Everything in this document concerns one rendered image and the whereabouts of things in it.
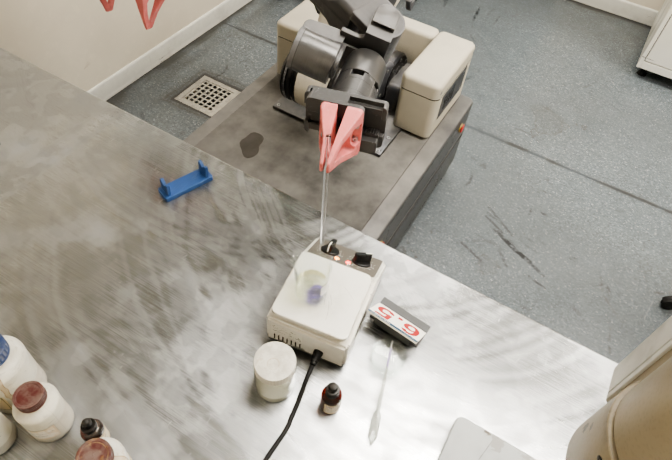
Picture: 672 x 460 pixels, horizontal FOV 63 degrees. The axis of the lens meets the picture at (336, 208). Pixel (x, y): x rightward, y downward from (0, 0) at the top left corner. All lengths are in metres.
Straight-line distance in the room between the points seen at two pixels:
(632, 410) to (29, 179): 1.04
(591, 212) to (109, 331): 1.84
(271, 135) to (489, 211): 0.89
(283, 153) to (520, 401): 1.05
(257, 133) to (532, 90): 1.49
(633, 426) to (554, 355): 0.60
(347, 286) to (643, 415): 0.54
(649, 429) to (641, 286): 1.84
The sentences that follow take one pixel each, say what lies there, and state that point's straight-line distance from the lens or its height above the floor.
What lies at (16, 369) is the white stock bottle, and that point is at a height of 0.85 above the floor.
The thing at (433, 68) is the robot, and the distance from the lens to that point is 1.73.
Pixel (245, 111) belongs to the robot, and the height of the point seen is 0.37.
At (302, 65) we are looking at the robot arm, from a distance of 0.74.
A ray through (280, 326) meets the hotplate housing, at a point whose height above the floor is 0.81.
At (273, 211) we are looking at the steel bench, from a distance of 1.03.
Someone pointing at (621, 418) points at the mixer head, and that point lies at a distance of 0.40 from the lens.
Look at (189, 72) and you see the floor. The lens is 2.63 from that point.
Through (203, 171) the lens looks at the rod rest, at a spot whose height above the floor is 0.77.
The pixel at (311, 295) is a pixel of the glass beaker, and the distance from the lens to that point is 0.79.
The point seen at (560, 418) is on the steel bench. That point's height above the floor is 0.75.
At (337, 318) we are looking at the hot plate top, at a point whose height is 0.84.
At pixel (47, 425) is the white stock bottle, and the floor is 0.80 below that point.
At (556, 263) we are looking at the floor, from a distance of 2.10.
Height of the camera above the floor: 1.55
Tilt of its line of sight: 50 degrees down
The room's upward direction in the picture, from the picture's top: 7 degrees clockwise
